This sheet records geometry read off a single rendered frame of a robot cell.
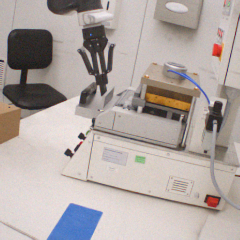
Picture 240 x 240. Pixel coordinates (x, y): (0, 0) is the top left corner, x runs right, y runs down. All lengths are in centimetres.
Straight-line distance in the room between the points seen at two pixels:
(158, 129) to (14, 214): 48
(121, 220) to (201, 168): 29
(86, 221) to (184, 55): 192
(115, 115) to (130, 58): 178
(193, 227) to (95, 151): 38
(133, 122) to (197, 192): 30
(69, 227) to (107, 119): 35
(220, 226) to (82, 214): 39
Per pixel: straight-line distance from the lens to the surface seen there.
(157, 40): 280
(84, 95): 122
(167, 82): 112
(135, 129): 112
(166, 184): 118
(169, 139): 112
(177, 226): 110
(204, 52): 272
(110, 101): 130
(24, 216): 102
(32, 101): 274
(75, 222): 102
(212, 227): 106
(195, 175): 116
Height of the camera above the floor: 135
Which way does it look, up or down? 19 degrees down
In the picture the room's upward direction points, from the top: 11 degrees clockwise
